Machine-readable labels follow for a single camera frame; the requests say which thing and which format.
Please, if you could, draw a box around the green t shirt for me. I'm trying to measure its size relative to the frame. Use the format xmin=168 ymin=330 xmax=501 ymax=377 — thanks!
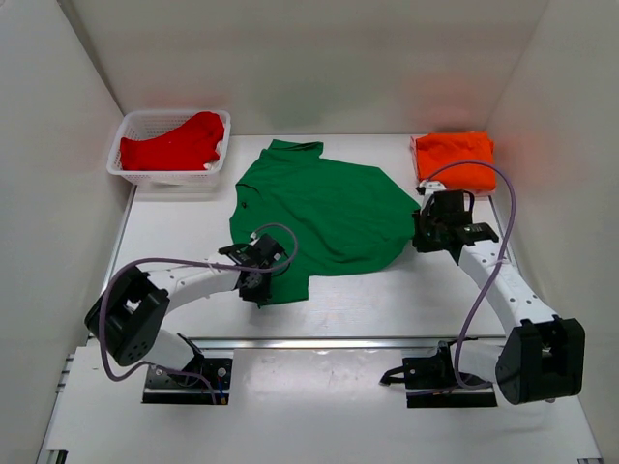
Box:
xmin=229 ymin=139 xmax=420 ymax=305

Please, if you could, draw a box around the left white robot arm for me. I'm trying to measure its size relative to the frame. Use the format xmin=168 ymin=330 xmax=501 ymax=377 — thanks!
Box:
xmin=84 ymin=234 xmax=289 ymax=388

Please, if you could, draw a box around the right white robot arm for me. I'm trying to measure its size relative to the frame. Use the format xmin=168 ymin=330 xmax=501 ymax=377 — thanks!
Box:
xmin=412 ymin=182 xmax=585 ymax=405

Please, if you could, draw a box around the orange folded t shirt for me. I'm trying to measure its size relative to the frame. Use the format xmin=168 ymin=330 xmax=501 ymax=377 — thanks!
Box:
xmin=414 ymin=130 xmax=498 ymax=192

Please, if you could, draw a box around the red t shirt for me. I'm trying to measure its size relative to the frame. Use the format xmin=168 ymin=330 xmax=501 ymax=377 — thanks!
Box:
xmin=120 ymin=111 xmax=224 ymax=171

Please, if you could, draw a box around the white plastic basket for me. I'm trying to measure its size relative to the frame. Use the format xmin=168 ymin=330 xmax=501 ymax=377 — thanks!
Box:
xmin=106 ymin=109 xmax=231 ymax=188

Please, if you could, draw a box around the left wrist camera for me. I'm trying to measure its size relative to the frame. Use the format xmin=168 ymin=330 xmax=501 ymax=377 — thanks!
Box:
xmin=250 ymin=234 xmax=284 ymax=267

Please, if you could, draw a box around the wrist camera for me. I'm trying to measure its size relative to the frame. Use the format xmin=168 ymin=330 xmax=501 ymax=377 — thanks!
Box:
xmin=416 ymin=180 xmax=447 ymax=196
xmin=250 ymin=234 xmax=284 ymax=267

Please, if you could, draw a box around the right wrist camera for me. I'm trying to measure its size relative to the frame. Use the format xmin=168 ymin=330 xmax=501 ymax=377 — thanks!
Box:
xmin=416 ymin=180 xmax=447 ymax=196

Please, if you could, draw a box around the aluminium rail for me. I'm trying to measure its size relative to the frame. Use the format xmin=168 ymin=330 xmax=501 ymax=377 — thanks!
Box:
xmin=192 ymin=334 xmax=504 ymax=351

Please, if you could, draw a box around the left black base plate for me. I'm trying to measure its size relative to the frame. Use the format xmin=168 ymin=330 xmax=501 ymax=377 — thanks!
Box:
xmin=142 ymin=357 xmax=233 ymax=406

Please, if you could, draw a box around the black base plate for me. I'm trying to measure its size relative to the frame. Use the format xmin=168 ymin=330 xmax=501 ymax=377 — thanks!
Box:
xmin=379 ymin=352 xmax=497 ymax=409
xmin=142 ymin=357 xmax=233 ymax=406

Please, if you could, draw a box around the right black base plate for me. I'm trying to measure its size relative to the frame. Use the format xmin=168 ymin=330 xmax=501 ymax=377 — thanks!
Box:
xmin=379 ymin=352 xmax=497 ymax=409

